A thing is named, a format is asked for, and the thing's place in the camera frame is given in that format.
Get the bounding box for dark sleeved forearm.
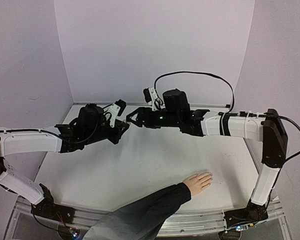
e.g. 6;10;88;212
83;183;191;240

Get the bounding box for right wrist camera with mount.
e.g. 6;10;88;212
143;87;165;111

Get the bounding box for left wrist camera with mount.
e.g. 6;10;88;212
105;99;127;128

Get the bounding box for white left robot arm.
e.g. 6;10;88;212
0;100;129;219

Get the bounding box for mannequin hand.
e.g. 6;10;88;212
183;172;213;197

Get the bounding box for glitter nail polish bottle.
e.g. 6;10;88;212
123;120;130;127

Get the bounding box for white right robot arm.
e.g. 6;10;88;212
126;87;288;206

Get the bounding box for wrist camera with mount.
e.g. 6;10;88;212
105;99;127;128
143;87;165;111

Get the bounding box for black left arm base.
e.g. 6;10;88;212
31;183;75;224

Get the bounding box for aluminium table frame rail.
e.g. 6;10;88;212
4;198;292;240

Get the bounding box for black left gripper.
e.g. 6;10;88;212
85;120;129;147

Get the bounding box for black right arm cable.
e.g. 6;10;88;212
153;71;300;162

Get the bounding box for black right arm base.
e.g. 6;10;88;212
223;201;268;229

